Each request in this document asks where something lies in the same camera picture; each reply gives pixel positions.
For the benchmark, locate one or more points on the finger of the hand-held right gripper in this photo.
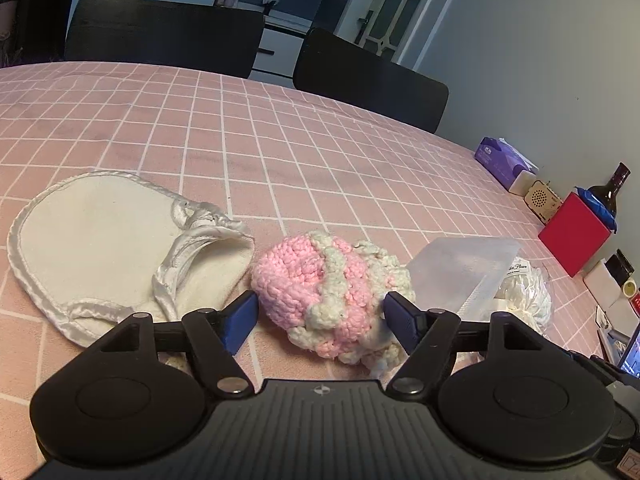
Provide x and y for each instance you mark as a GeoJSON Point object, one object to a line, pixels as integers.
{"type": "Point", "coordinates": [597, 366]}

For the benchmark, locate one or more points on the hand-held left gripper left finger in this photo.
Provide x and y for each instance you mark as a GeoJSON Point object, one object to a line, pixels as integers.
{"type": "Point", "coordinates": [240, 322]}

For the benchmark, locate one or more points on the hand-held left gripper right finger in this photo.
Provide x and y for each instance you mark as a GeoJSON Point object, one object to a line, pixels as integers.
{"type": "Point", "coordinates": [402, 320]}

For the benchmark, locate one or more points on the pink and white crochet piece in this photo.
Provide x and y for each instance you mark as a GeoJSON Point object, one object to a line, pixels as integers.
{"type": "Point", "coordinates": [295, 280]}

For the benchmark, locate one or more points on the silver laptop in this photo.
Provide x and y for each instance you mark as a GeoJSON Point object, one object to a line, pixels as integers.
{"type": "Point", "coordinates": [631, 355]}

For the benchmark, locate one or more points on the clear plastic pouch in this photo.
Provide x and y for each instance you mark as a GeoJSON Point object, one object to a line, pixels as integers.
{"type": "Point", "coordinates": [460, 270]}

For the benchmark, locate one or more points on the flat white box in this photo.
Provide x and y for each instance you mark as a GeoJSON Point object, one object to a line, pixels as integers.
{"type": "Point", "coordinates": [602, 285]}

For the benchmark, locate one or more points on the yellow round cap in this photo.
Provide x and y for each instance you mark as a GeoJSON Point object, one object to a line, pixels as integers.
{"type": "Point", "coordinates": [629, 288]}

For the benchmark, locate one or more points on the clear plastic bag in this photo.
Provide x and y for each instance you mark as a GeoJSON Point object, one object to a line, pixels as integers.
{"type": "Point", "coordinates": [530, 295]}

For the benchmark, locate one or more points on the small black case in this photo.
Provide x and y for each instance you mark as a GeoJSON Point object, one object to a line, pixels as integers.
{"type": "Point", "coordinates": [620, 265]}

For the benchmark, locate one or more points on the red box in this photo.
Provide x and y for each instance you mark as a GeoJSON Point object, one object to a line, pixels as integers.
{"type": "Point", "coordinates": [570, 235]}

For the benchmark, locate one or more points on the blue packet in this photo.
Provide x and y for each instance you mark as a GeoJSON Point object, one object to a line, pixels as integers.
{"type": "Point", "coordinates": [597, 205]}

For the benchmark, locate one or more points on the white satin-trimmed cloth mitt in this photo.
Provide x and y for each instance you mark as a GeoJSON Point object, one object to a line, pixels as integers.
{"type": "Point", "coordinates": [90, 240]}

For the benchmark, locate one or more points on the small wooden box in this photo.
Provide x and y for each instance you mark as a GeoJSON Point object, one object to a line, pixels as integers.
{"type": "Point", "coordinates": [542, 200]}

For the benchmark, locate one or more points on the dark wine bottle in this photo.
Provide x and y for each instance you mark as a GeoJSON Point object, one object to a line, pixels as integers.
{"type": "Point", "coordinates": [612, 187]}

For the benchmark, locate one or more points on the small white box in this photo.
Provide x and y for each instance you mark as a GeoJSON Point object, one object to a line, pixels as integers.
{"type": "Point", "coordinates": [520, 182]}

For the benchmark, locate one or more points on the purple tissue pack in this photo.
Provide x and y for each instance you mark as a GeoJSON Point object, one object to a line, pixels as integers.
{"type": "Point", "coordinates": [495, 157]}

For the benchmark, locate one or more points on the black chair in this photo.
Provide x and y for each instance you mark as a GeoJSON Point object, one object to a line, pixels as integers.
{"type": "Point", "coordinates": [370, 85]}
{"type": "Point", "coordinates": [160, 35]}

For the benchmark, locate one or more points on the white vanity cabinet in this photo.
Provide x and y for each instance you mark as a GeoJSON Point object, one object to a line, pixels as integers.
{"type": "Point", "coordinates": [280, 45]}

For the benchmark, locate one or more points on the white panelled door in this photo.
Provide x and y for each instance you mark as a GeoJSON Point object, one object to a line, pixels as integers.
{"type": "Point", "coordinates": [400, 0]}

